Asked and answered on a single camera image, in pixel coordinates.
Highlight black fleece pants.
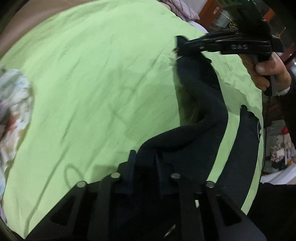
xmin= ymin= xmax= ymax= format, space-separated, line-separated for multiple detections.
xmin=136 ymin=36 xmax=263 ymax=216

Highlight clutter pile on floor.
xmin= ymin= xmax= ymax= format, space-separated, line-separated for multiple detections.
xmin=263 ymin=120 xmax=295 ymax=174

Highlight person's right hand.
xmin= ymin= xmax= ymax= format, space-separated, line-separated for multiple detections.
xmin=239 ymin=52 xmax=292 ymax=91

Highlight striped pink quilt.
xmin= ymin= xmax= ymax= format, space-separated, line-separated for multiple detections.
xmin=158 ymin=0 xmax=200 ymax=22

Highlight floral ruffled pillow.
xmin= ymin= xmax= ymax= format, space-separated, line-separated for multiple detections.
xmin=0 ymin=67 xmax=35 ymax=223

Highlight light green bed sheet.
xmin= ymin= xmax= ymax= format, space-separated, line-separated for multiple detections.
xmin=0 ymin=0 xmax=265 ymax=239

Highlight wooden glass door cabinet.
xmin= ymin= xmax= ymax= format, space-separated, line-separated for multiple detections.
xmin=197 ymin=1 xmax=284 ymax=63

